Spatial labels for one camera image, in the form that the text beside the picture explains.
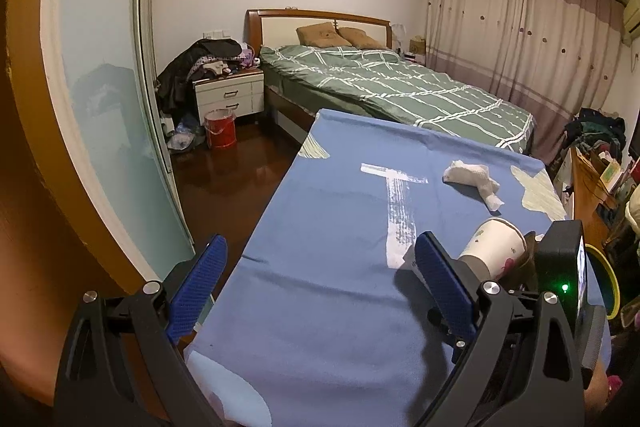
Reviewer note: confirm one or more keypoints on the blue star-printed tablecloth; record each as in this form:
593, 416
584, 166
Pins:
325, 257

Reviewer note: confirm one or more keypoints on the white nightstand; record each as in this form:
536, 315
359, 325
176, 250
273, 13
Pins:
230, 94

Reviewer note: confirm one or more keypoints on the bed with green quilt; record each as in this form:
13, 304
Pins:
310, 24

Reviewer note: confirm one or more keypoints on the wooden desk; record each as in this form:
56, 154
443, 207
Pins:
585, 192

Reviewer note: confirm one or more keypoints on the heap of clothes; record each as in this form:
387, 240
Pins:
600, 127

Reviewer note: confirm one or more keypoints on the white printed paper cup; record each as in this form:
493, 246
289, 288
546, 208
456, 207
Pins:
492, 247

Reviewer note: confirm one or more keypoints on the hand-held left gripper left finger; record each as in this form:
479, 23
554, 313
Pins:
197, 287

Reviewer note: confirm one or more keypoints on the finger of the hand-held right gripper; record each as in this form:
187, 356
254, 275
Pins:
525, 262

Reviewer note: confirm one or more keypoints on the plastic bags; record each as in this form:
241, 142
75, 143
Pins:
182, 137

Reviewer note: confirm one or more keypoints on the pink and white curtain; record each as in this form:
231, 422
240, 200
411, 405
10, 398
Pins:
500, 32

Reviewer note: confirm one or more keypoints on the red bucket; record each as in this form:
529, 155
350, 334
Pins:
220, 134

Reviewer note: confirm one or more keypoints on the pile of dark clothes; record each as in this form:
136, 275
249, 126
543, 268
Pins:
180, 77

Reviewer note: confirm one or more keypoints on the yellow-rimmed dark bin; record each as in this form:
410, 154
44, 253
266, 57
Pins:
607, 277

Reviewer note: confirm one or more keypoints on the white tissue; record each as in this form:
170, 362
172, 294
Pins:
467, 172

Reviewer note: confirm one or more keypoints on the green box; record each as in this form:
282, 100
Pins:
611, 174

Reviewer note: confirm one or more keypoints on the tissue box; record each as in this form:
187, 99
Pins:
417, 46

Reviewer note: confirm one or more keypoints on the wall socket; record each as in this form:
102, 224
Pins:
215, 34

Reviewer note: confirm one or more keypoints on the person's right forearm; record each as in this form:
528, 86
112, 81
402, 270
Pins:
597, 387

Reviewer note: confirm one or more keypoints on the white bedside lamp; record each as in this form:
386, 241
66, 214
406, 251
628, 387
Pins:
397, 33

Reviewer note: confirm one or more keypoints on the brown pillow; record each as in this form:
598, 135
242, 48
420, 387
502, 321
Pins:
320, 34
357, 38

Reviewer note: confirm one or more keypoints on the frosted glass wardrobe door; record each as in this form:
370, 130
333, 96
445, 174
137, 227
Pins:
110, 107

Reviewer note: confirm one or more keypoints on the green checked duvet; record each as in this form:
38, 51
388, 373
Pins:
400, 92

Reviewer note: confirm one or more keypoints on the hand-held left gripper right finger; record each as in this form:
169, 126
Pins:
445, 292

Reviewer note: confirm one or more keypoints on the wall air conditioner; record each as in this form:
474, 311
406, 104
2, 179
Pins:
632, 17

